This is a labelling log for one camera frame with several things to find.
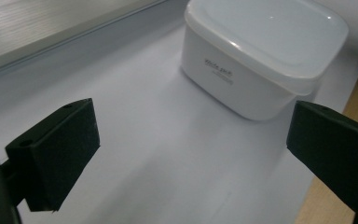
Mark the white square container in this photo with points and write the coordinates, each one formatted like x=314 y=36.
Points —
x=261 y=53

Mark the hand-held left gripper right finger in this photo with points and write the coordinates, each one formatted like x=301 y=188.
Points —
x=335 y=149

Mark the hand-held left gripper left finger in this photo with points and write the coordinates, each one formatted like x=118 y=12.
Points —
x=59 y=155

